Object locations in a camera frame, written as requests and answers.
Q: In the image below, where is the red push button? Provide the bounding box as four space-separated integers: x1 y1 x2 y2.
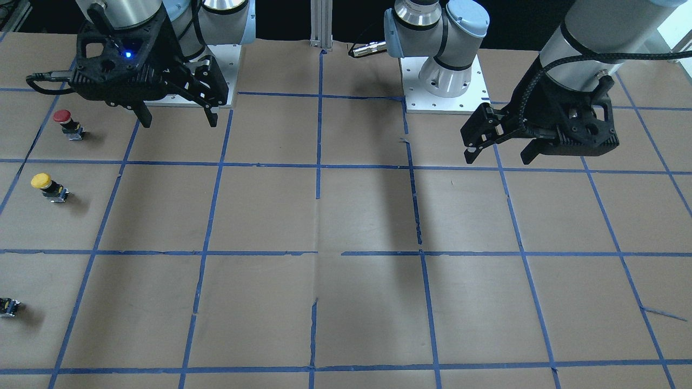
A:
52 109 84 141

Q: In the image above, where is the aluminium frame post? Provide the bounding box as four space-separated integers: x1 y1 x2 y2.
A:
310 0 333 51

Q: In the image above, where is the small black switch block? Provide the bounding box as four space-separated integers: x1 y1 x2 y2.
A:
0 297 22 318

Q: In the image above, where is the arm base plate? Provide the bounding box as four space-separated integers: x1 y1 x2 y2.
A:
146 44 244 109
400 56 491 115

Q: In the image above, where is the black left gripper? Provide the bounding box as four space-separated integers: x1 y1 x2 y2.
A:
461 57 574 165

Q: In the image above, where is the yellow push button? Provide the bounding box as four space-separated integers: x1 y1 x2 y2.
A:
30 173 70 203

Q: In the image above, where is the silver cable connector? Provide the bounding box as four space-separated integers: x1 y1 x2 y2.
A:
348 41 388 58

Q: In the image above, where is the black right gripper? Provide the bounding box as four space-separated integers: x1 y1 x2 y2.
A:
128 16 228 128

